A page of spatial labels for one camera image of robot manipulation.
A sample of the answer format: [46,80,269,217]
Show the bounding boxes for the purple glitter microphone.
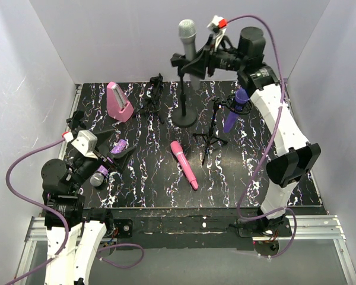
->
[90,139,127,187]

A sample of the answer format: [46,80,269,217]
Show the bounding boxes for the purple matte microphone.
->
[223,87,249,133]

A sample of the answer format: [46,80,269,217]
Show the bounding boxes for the silver grey microphone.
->
[177,19,201,90]

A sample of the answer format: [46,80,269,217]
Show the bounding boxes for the black round-base clip stand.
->
[170,53,197,128]

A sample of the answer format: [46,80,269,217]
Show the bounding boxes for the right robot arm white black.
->
[171,24,321,233]

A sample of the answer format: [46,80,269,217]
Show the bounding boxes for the black left-edge clip stand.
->
[66,110,87,131]

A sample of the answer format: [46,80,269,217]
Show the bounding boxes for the black folded tripod stand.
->
[142,73,164,124]

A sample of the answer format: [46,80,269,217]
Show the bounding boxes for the pink metronome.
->
[106,82,134,123]

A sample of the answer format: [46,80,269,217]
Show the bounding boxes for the pink microphone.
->
[170,141,199,191]

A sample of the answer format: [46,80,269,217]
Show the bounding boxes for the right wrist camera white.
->
[207,15,228,51]

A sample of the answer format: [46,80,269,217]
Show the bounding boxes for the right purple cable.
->
[225,15,298,258]

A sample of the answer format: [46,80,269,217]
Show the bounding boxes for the black tripod shock-mount stand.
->
[192,95,252,165]

